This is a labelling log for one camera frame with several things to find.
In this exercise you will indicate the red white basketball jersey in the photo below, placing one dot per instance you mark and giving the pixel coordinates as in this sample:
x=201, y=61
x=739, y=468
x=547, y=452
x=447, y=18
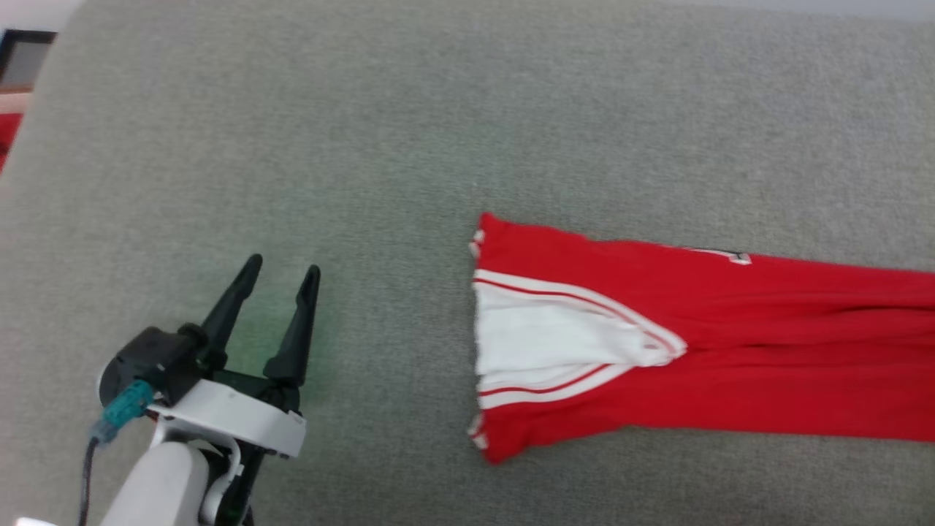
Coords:
x=730, y=351

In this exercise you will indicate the black framed panel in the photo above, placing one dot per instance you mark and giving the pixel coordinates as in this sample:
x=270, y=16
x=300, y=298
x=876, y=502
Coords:
x=25, y=58

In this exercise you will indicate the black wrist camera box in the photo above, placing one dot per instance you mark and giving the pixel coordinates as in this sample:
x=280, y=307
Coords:
x=157, y=358

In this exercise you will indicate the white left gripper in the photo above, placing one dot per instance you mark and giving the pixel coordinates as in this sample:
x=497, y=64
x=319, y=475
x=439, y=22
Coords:
x=234, y=416

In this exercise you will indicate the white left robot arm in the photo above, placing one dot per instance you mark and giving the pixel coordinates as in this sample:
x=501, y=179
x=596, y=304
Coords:
x=157, y=486

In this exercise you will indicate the red fabric item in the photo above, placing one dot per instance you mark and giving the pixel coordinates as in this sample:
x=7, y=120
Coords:
x=7, y=139

